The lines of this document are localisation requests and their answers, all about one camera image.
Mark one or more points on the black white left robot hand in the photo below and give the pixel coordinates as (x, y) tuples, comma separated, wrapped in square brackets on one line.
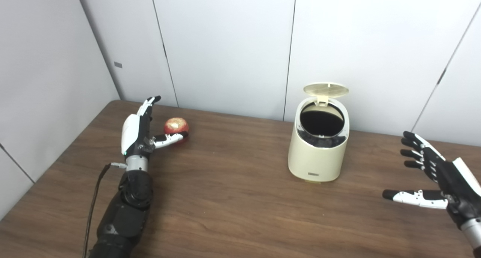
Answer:
[(135, 134)]

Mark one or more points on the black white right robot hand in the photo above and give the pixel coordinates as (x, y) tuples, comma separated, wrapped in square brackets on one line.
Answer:
[(458, 186)]

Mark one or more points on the red apple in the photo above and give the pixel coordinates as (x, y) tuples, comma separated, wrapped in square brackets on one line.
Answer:
[(176, 125)]

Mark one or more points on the cream-colored round bin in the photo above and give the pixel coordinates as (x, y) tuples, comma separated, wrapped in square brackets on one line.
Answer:
[(315, 160)]

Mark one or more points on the cream round bin lid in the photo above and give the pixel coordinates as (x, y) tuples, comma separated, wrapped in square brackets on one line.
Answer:
[(325, 89)]

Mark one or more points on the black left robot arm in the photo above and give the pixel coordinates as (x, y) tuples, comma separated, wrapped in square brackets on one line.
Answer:
[(127, 213)]

